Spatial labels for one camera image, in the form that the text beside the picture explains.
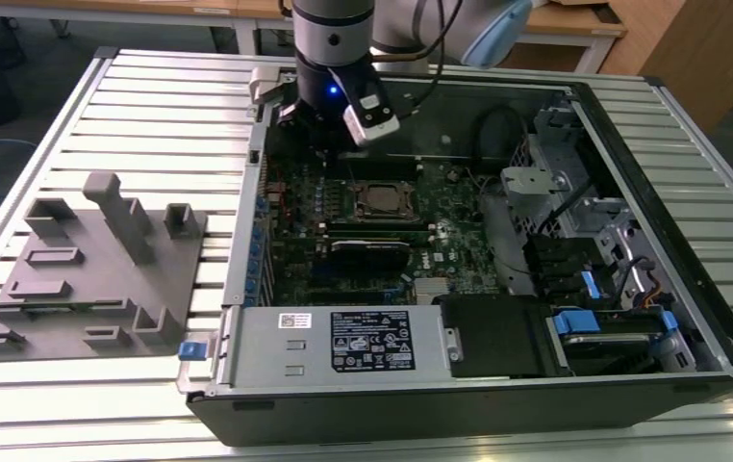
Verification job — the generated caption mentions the silver CPU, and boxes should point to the silver CPU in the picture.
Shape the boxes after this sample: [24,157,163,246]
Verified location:
[364,188,408,213]

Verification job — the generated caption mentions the metal socket cover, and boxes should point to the metal socket cover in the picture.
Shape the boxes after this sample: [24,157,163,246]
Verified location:
[355,182,417,218]

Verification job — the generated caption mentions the grey case latch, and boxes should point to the grey case latch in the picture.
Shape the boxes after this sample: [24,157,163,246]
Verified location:
[247,66,284,106]

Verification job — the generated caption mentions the black graphics card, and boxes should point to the black graphics card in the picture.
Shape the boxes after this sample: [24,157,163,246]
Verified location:
[280,238,412,285]

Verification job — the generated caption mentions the green motherboard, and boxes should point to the green motherboard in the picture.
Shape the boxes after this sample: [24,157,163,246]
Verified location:
[260,158,515,308]

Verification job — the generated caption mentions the metal drive cage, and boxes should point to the metal drive cage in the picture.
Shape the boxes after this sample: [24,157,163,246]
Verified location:
[499,106,604,237]

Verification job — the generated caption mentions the wooden desk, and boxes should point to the wooden desk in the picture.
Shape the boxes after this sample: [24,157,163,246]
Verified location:
[235,0,628,73]
[0,0,242,38]

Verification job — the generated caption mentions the small silver heat sink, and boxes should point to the small silver heat sink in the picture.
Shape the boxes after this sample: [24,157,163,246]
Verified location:
[412,276,451,295]

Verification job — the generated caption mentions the black plastic disk bay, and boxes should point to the black plastic disk bay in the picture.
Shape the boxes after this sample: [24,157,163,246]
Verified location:
[521,234,605,298]

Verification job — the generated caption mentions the grey parts rack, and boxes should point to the grey parts rack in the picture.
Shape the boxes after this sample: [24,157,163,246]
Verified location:
[0,171,210,363]

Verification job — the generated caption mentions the grey power supply unit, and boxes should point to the grey power supply unit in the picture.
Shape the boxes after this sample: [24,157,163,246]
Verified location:
[210,303,453,389]

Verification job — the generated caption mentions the blue disk carrier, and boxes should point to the blue disk carrier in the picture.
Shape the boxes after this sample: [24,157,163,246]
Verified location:
[547,309,599,334]

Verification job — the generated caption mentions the wooden cabinet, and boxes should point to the wooden cabinet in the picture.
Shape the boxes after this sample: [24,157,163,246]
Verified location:
[601,0,733,134]

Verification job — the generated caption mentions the black PC case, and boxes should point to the black PC case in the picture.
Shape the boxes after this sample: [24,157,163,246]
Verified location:
[174,65,733,449]

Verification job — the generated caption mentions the hard disk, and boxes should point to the hard disk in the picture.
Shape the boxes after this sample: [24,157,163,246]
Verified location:
[560,331,656,376]

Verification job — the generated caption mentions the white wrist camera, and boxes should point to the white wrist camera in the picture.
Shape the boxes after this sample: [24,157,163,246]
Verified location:
[340,93,400,147]

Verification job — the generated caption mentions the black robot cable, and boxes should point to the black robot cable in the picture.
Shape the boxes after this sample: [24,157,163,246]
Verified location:
[401,0,469,119]

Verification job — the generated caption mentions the silver metal bracket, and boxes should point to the silver metal bracket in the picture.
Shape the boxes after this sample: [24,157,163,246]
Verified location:
[499,166,573,197]

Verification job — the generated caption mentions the thin dark cable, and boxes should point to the thin dark cable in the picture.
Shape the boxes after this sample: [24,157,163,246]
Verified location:
[535,180,591,233]

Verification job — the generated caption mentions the coloured power wires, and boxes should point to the coloured power wires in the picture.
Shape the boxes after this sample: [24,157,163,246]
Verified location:
[633,281,673,310]

